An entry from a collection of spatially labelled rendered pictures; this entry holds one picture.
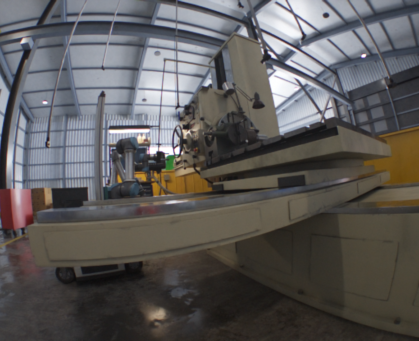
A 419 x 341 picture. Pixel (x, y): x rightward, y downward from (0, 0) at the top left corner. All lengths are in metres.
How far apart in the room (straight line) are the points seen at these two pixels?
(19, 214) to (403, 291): 5.16
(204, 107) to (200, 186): 3.11
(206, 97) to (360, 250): 1.99
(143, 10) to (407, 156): 10.25
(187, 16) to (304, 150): 9.83
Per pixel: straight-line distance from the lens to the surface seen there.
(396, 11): 11.88
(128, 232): 0.48
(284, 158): 0.94
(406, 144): 3.30
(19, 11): 11.52
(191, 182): 4.88
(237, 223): 0.58
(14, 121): 6.13
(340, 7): 11.12
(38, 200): 9.08
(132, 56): 11.73
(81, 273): 1.80
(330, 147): 0.80
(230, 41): 3.27
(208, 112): 2.15
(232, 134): 1.55
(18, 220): 4.66
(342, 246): 1.06
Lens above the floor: 0.77
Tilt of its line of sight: 5 degrees up
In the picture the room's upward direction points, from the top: 5 degrees counter-clockwise
